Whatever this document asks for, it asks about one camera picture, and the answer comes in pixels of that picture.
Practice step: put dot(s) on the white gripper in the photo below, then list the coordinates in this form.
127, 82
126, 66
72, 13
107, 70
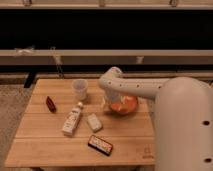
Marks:
110, 97

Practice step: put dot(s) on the orange ceramic bowl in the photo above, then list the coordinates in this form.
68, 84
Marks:
127, 105

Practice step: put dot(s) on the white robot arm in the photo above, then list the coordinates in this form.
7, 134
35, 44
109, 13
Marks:
183, 117

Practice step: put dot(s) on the white soap bar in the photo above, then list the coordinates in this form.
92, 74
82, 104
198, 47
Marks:
94, 123

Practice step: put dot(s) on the translucent plastic cup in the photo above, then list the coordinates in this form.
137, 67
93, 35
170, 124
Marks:
79, 87

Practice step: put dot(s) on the black rectangular box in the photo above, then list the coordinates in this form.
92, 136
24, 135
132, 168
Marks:
100, 145

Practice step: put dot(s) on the white tube bottle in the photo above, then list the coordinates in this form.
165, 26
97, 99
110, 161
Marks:
72, 120

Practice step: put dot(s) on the dark red small object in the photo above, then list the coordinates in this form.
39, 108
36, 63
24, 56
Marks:
50, 104

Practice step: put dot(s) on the wooden table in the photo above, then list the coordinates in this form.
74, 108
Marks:
101, 138

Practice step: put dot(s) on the grey shelf rail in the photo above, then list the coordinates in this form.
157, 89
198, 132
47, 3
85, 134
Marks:
103, 57

